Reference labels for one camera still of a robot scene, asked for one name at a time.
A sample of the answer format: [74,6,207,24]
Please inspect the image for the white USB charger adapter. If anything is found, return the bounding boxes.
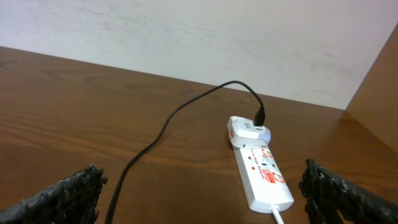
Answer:
[227,116,271,149]

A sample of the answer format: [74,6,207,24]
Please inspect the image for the black USB charging cable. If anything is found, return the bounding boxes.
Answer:
[104,80,266,224]

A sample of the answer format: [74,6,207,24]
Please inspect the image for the white power strip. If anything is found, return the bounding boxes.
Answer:
[233,146,294,213]

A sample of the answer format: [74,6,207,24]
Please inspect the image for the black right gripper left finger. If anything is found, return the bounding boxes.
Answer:
[1,164,108,224]

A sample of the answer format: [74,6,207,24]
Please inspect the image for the white power strip cord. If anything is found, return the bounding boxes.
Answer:
[270,205,285,224]

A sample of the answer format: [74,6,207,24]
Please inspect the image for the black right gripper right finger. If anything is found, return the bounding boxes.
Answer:
[298,159,397,224]

